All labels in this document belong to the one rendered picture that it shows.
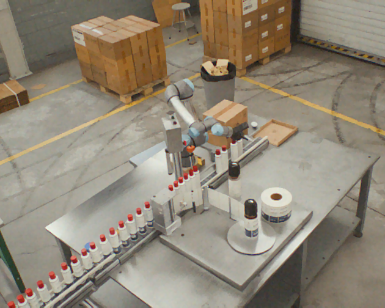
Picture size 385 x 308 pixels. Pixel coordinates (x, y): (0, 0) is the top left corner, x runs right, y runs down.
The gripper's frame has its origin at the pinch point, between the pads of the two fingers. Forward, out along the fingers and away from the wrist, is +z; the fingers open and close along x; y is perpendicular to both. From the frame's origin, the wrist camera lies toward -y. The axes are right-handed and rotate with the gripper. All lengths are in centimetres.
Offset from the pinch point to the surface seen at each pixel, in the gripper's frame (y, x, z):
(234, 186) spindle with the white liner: 14.6, 38.3, -25.0
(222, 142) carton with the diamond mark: 35.1, -19.2, 13.9
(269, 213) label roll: 2, 67, -21
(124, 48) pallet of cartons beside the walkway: 160, -273, 82
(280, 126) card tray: 11, -25, 70
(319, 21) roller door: 14, -274, 359
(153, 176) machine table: 75, -9, -36
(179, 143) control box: 13, 6, -63
